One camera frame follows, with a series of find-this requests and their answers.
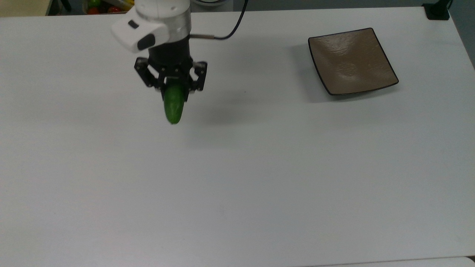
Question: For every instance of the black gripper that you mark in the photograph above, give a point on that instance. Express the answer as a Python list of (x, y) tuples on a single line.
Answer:
[(170, 55)]

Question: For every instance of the green cucumber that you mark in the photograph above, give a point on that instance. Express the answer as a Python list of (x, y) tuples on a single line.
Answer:
[(173, 105)]

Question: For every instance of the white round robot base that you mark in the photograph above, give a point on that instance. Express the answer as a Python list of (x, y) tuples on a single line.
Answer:
[(209, 2)]

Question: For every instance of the brown square ceramic plate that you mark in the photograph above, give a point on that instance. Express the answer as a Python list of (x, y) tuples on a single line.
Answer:
[(350, 61)]

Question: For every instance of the yellow toy fruit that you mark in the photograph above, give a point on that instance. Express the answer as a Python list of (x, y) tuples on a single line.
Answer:
[(129, 2)]

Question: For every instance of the red toy fruit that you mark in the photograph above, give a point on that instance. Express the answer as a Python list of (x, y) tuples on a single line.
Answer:
[(92, 10), (113, 9)]

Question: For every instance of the fruit basket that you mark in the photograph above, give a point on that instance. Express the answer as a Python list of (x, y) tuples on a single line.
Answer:
[(104, 12)]

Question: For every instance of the green toy fruit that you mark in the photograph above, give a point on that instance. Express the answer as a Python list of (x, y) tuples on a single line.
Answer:
[(95, 3)]

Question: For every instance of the black stand leg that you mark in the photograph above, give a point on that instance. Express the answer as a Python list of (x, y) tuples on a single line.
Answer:
[(66, 3)]

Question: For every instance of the light wooden table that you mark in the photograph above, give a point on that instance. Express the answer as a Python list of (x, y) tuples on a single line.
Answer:
[(22, 7)]

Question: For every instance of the black table clamp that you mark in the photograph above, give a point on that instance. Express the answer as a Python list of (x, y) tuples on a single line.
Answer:
[(437, 11)]

